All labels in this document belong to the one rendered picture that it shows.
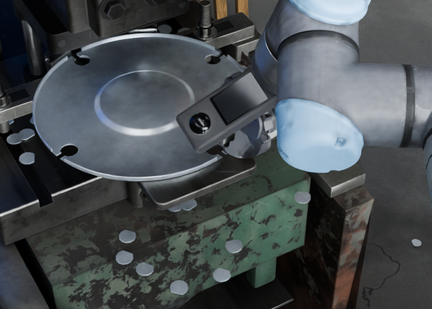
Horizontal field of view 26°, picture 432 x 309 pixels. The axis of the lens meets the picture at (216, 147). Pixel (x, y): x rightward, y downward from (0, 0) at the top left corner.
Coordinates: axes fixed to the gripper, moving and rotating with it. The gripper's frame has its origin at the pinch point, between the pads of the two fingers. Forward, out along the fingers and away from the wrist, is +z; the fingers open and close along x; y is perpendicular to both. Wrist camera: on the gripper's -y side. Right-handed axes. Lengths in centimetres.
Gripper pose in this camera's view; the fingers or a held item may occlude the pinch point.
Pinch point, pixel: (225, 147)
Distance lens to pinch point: 114.2
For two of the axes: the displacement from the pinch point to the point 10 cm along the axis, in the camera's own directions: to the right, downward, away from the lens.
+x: -4.8, -8.4, 2.7
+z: -2.2, 4.1, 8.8
